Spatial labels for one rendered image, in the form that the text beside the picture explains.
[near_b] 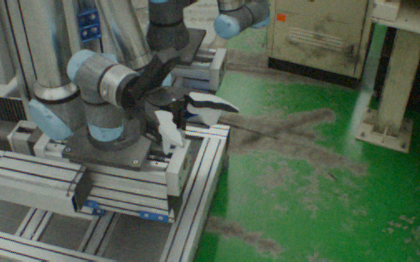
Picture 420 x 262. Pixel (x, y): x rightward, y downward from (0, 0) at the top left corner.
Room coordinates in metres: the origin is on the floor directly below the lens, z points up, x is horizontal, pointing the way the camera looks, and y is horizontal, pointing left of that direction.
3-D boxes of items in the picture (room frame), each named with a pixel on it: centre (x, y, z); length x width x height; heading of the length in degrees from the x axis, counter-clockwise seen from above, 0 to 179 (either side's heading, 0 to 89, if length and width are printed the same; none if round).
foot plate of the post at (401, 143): (1.87, -0.89, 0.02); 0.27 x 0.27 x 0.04; 66
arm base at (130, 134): (1.02, 0.26, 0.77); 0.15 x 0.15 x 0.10
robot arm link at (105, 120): (0.84, 0.21, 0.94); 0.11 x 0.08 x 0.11; 141
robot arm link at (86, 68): (0.82, 0.23, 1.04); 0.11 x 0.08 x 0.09; 51
